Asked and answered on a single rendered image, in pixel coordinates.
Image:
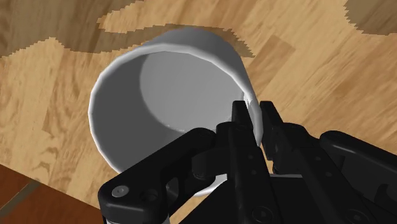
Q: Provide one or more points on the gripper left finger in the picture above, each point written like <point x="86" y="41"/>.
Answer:
<point x="198" y="161"/>

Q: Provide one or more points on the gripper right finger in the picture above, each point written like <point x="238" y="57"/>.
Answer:
<point x="325" y="164"/>

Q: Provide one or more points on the white cup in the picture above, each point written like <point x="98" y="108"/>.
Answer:
<point x="161" y="102"/>

